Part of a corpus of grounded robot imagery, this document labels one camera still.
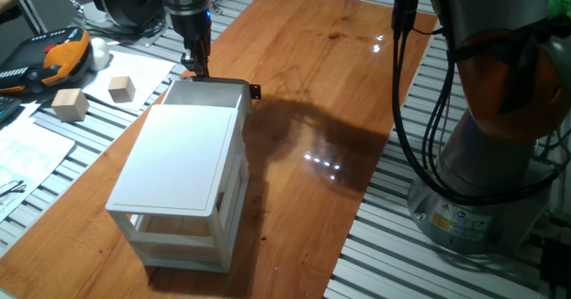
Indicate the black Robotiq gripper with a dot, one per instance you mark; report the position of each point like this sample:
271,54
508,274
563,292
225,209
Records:
191,29

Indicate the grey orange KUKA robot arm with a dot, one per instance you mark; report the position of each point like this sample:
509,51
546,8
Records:
490,156

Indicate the person forearm blue sleeve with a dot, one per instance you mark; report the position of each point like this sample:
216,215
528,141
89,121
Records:
9,0

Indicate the white plastic drawer cabinet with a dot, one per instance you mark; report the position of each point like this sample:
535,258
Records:
178,165

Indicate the medium wooden cube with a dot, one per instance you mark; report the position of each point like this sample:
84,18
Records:
121,89

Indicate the white egg shaped object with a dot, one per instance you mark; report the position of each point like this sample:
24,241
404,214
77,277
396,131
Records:
99,53

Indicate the black round spool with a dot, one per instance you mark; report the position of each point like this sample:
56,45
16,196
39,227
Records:
116,2

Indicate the glossy orange wooden board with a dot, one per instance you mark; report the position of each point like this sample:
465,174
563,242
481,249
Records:
312,67

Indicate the large wooden cube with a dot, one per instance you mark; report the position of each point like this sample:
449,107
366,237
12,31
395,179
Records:
70,105

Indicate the black orange teach pendant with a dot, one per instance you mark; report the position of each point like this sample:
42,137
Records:
40,58

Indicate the printed white paper sheet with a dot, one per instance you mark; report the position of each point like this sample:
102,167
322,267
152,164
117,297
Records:
31,156

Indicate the black computer keyboard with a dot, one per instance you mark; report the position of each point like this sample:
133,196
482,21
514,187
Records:
8,108

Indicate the black rimmed eyeglasses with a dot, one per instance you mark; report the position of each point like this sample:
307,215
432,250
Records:
13,188

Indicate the green cloth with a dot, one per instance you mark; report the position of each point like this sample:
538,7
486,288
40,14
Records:
560,5

